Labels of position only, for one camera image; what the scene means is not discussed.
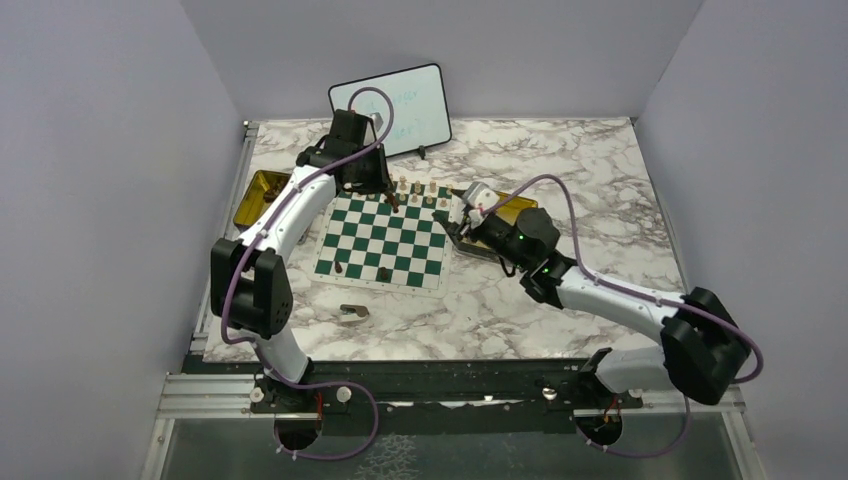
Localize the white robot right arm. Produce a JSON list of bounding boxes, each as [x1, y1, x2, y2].
[[433, 208, 755, 407]]

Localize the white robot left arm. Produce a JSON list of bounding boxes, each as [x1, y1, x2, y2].
[[210, 109, 392, 411]]

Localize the light chess pieces row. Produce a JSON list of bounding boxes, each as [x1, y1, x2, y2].
[[394, 176, 453, 210]]

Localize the green white chess board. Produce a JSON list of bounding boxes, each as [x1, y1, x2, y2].
[[309, 192, 454, 298]]

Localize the dark pieces in tin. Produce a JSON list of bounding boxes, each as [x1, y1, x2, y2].
[[263, 188, 280, 203]]

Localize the right gold tin box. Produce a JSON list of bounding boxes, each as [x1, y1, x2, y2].
[[450, 189, 539, 263]]

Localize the gold tin box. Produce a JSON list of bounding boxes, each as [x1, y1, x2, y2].
[[450, 189, 539, 263], [232, 170, 291, 231]]

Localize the small whiteboard on stand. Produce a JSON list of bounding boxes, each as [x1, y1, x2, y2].
[[328, 63, 453, 157]]

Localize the left gold tin box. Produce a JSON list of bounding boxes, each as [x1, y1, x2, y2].
[[232, 170, 291, 231]]

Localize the beige plastic clip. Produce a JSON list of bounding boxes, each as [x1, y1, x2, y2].
[[340, 304, 370, 323]]

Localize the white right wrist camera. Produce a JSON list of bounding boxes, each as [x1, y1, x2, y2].
[[461, 181, 500, 226]]

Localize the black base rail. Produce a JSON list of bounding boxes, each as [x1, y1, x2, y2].
[[249, 358, 643, 436]]

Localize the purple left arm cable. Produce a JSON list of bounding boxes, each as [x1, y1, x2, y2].
[[219, 86, 397, 462]]

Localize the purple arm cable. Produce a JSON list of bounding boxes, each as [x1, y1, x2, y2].
[[480, 174, 765, 386], [219, 86, 397, 462]]

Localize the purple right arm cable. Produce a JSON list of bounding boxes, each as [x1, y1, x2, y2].
[[480, 174, 765, 386]]

